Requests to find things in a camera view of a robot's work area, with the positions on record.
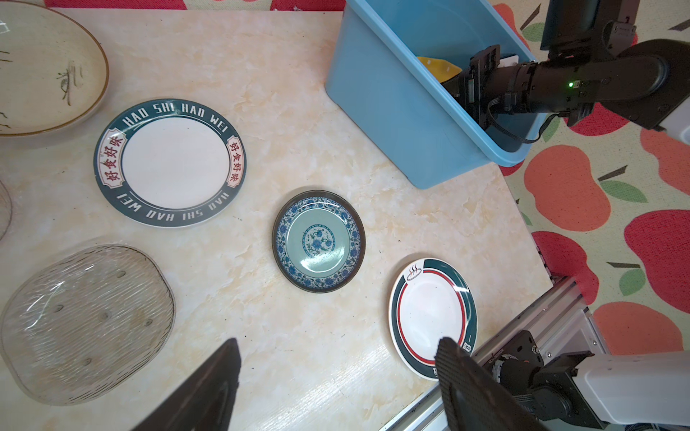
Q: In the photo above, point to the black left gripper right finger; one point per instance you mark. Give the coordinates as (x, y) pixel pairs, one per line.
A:
(472, 400)

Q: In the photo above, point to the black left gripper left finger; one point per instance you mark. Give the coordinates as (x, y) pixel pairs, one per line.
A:
(205, 401)

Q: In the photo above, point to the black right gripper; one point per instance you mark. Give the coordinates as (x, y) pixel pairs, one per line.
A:
(579, 74)

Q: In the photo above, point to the yellow dotted scalloped plate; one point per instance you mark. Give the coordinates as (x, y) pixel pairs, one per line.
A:
(441, 69)

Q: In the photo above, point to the green rim Hao Shi plate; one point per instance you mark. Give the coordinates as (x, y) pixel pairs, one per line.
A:
(170, 163)

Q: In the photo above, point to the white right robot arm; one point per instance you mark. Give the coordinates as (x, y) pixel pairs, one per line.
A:
(607, 188)

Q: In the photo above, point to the blue plastic bin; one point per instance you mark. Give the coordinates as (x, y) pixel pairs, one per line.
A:
(378, 79)

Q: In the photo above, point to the green red rim plate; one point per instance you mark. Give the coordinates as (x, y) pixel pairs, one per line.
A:
(430, 301)

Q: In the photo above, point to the smoky glass plate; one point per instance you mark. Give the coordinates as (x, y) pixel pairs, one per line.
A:
(79, 328)

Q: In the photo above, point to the blue floral small plate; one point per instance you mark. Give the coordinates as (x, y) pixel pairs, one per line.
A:
(318, 241)

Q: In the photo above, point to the clear glass plate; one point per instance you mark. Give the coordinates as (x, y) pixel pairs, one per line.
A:
(6, 210)

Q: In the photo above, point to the beige brown rim plate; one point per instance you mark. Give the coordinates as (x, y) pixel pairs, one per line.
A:
(54, 73)

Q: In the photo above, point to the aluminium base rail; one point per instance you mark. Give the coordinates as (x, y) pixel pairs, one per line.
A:
(559, 322)

